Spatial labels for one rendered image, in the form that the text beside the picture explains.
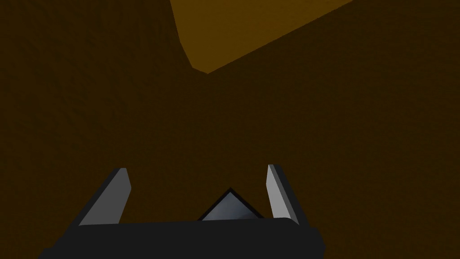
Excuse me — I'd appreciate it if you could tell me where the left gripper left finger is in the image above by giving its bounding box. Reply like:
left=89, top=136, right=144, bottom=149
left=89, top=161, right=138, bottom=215
left=71, top=167, right=132, bottom=227

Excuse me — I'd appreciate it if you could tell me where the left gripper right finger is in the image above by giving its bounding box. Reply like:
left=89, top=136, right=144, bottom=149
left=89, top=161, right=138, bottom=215
left=265, top=164, right=310, bottom=227

